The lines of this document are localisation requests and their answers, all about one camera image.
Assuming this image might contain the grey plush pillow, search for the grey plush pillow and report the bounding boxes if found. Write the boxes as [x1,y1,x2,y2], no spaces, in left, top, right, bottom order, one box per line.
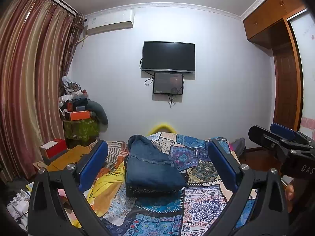
[86,100,108,126]

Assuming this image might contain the yellow pillow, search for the yellow pillow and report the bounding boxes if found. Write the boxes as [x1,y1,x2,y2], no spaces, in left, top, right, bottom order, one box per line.
[147,123,177,135]

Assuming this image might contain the orange box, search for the orange box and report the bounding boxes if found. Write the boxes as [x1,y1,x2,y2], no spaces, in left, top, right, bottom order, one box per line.
[65,111,90,121]

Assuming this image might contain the wooden board with flower cutouts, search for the wooden board with flower cutouts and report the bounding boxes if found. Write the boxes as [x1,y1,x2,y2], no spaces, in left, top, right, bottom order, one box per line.
[33,146,91,171]

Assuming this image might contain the navy patterned folded garment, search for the navy patterned folded garment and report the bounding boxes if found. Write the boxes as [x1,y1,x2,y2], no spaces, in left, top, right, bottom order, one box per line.
[124,155,187,197]

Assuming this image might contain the yellow garment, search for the yellow garment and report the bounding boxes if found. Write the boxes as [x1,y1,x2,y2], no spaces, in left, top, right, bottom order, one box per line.
[83,156,125,225]

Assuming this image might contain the black wall television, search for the black wall television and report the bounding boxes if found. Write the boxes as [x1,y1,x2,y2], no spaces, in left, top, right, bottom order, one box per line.
[141,41,195,73]

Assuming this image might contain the right hand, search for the right hand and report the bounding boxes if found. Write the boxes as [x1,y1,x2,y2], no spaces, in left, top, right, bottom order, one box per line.
[284,184,295,201]

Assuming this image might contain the blue denim jeans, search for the blue denim jeans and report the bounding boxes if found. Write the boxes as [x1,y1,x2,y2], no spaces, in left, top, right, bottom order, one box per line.
[124,135,187,197]

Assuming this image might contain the green patterned storage box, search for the green patterned storage box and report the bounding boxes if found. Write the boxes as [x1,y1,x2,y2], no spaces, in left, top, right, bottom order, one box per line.
[63,119,99,142]

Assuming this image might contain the wooden wardrobe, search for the wooden wardrobe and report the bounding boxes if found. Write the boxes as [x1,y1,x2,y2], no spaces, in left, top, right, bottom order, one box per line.
[241,0,306,130]

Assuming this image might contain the blue patchwork bedspread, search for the blue patchwork bedspread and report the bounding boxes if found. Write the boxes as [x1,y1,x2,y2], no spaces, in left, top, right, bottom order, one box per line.
[85,132,234,235]

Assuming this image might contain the small wall monitor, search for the small wall monitor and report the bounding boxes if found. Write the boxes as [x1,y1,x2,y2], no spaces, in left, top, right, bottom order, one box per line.
[153,72,184,95]

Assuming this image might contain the red box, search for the red box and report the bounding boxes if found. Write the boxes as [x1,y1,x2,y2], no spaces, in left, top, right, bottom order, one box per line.
[40,138,67,165]

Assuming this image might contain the striped maroon curtain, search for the striped maroon curtain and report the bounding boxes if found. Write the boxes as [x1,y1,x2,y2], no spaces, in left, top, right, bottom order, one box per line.
[1,0,85,182]

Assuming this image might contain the pink slipper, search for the pink slipper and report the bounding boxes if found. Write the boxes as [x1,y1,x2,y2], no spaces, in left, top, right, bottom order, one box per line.
[58,189,76,219]

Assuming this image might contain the white air conditioner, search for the white air conditioner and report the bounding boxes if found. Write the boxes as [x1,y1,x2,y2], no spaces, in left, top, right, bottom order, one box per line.
[86,10,134,36]

